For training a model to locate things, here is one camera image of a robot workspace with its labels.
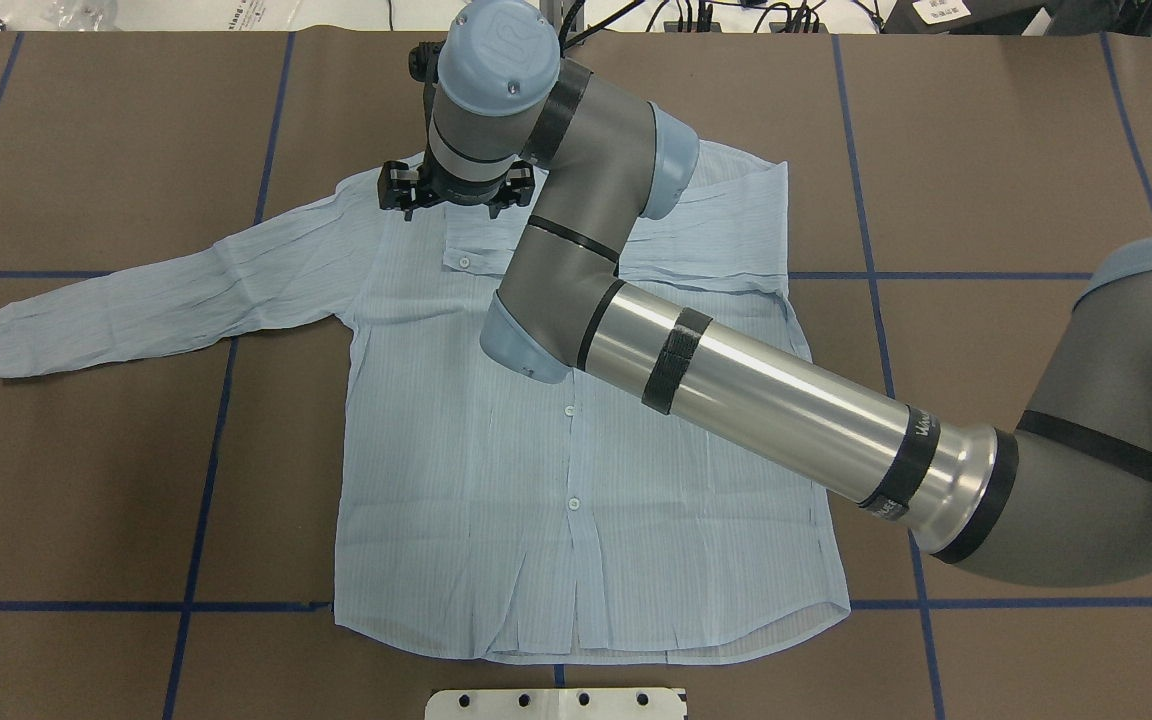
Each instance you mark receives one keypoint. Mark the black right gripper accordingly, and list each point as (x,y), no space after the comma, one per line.
(399,189)

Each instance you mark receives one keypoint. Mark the light blue button-up shirt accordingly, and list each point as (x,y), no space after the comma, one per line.
(483,515)

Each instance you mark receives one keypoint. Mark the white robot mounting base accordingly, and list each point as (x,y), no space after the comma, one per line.
(559,703)

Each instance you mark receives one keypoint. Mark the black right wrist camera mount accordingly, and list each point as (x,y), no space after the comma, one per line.
(423,63)

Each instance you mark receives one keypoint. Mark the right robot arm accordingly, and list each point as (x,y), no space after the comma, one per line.
(1063,500)

